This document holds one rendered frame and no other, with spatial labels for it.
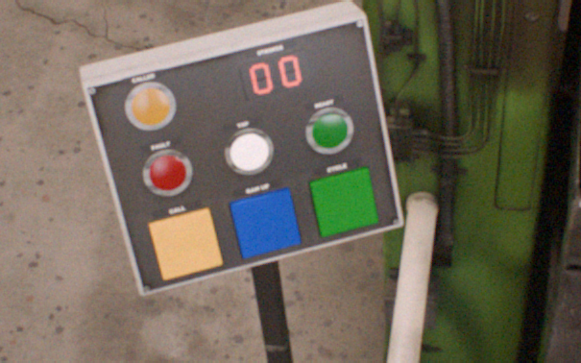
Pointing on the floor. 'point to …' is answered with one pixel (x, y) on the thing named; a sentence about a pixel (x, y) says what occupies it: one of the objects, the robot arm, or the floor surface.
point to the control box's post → (272, 309)
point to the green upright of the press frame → (479, 168)
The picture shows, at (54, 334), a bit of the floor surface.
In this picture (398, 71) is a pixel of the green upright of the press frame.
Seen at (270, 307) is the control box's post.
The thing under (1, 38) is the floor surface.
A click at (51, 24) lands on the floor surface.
